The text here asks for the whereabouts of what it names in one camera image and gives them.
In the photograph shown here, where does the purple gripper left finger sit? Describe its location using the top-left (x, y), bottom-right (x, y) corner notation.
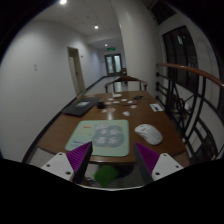
top-left (40, 140), bottom-right (94, 185)

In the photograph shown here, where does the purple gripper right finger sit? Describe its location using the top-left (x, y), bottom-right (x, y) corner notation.
top-left (133, 141), bottom-right (184, 185)

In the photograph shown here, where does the white computer mouse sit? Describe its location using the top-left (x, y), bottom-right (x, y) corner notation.
top-left (134, 124), bottom-right (163, 145)

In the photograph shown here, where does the light green mouse pad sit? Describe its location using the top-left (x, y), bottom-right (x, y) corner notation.
top-left (65, 120), bottom-right (129, 157)

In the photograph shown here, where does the green object under table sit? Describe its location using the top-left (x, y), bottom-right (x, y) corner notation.
top-left (94, 165), bottom-right (119, 187)

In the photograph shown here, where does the white paper scrap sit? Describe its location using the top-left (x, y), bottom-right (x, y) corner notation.
top-left (122, 111), bottom-right (130, 116)

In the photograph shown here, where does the dark grey laptop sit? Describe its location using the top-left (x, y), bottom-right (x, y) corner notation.
top-left (63, 97), bottom-right (101, 117)

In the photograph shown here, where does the white card with print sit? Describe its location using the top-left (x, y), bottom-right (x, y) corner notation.
top-left (150, 104), bottom-right (163, 112)

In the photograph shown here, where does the small black box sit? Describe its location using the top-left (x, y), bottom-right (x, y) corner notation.
top-left (97, 102), bottom-right (105, 109)

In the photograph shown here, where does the white paper sheet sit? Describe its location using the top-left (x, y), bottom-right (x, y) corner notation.
top-left (112, 93), bottom-right (122, 98)

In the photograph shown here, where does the wooden handrail metal railing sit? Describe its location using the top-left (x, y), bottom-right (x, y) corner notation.
top-left (156, 63), bottom-right (224, 164)

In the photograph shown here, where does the wooden armchair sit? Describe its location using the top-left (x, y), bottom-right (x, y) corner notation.
top-left (104, 76), bottom-right (148, 93)

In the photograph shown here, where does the double glass door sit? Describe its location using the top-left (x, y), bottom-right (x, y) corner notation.
top-left (104, 53), bottom-right (122, 76)

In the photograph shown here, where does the open side door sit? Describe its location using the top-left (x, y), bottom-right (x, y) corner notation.
top-left (67, 47), bottom-right (86, 95)

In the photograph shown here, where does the black cable on table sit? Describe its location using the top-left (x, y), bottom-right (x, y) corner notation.
top-left (120, 95), bottom-right (145, 107)

